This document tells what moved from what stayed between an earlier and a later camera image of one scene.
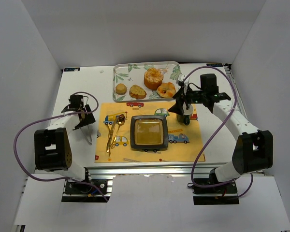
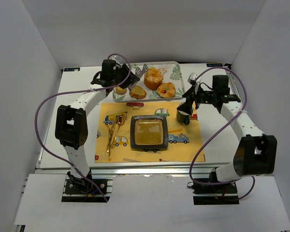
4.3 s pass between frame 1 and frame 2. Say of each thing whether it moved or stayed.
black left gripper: moved
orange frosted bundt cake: stayed
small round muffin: stayed
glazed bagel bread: stayed
